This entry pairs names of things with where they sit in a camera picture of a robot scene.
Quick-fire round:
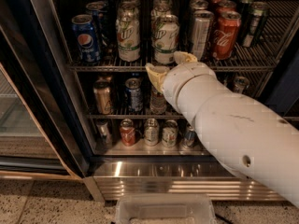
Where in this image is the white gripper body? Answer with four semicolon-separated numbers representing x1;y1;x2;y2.
163;62;216;111

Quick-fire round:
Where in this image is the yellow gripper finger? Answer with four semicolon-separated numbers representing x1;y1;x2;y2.
145;63;170;93
174;51;198;64

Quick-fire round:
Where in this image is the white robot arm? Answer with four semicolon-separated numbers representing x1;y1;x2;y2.
145;51;299;206

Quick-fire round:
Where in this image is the blue can middle shelf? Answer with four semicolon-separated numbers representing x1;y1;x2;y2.
125;77;143;112

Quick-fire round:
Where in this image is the front silver slim can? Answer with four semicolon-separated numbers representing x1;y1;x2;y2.
188;10;214;60

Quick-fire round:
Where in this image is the silver slim can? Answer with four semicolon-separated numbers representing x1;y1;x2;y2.
190;0;208;13
188;10;214;60

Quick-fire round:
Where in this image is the front red Coca-Cola can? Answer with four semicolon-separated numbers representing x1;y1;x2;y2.
211;11;241;60

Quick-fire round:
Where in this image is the red coca-cola can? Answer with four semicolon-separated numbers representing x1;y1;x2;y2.
211;11;241;60
216;0;236;15

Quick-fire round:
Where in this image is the white can bottom centre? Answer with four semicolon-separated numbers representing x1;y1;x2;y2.
162;119;178;147

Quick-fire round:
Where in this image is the white can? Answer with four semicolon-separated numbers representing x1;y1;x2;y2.
144;119;159;146
162;119;178;147

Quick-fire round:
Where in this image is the gold can middle shelf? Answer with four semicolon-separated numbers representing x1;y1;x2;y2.
93;81;113;115

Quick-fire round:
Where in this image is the blue silver can bottom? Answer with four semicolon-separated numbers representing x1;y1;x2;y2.
182;124;196;148

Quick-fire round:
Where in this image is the white can bottom left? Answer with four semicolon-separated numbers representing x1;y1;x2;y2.
144;119;159;146

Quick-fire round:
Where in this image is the silver slim can middle shelf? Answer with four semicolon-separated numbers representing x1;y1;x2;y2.
233;77;249;93

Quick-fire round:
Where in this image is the red can bottom shelf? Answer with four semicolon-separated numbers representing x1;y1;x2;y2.
120;119;135;147

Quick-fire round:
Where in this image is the front blue Pepsi can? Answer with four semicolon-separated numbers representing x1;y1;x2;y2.
71;14;101;63

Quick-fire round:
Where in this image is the silver can bottom far left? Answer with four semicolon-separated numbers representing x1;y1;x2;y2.
95;119;112;147

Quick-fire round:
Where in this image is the dark green can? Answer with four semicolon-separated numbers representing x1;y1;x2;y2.
237;0;254;15
241;2;270;48

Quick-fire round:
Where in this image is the front dark green can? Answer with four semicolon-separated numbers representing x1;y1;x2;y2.
241;2;270;48

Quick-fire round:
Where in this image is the open glass fridge door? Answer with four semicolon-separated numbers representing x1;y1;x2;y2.
0;0;92;179

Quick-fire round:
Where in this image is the clear water bottle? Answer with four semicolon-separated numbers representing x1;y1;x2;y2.
149;86;167;115

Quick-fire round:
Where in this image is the clear plastic bin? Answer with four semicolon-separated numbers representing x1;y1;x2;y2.
115;193;217;224

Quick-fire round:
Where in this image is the middle wire shelf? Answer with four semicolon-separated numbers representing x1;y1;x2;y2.
85;72;269;120

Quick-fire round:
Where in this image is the wire shelf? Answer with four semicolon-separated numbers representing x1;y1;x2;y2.
70;0;299;72
85;72;269;120

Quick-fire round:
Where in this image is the top wire shelf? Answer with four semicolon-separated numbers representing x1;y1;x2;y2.
70;0;299;72

